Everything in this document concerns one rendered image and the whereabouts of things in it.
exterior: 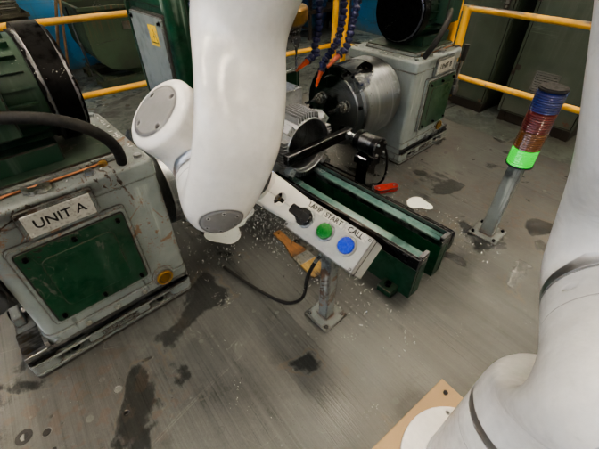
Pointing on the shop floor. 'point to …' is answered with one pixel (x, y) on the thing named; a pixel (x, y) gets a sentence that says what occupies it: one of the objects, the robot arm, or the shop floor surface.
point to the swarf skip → (105, 42)
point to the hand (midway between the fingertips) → (298, 213)
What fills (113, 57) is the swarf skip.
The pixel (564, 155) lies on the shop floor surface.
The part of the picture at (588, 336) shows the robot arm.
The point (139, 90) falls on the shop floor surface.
